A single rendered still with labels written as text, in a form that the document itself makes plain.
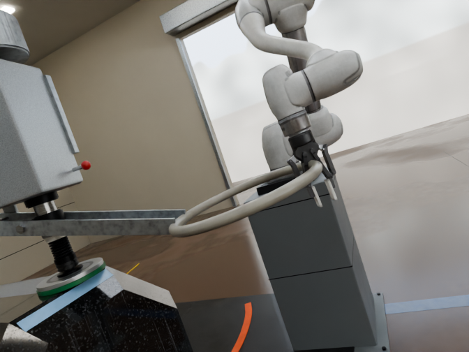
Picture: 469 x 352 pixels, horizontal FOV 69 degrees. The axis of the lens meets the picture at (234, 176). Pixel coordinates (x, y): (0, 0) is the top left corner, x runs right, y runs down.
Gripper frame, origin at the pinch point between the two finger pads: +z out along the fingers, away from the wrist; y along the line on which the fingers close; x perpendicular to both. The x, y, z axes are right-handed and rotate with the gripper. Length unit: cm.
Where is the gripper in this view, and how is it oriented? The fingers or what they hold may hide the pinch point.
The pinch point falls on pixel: (323, 193)
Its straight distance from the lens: 109.1
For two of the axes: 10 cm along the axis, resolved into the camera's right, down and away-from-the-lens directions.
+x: 1.0, 0.2, -9.9
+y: -9.1, 4.0, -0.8
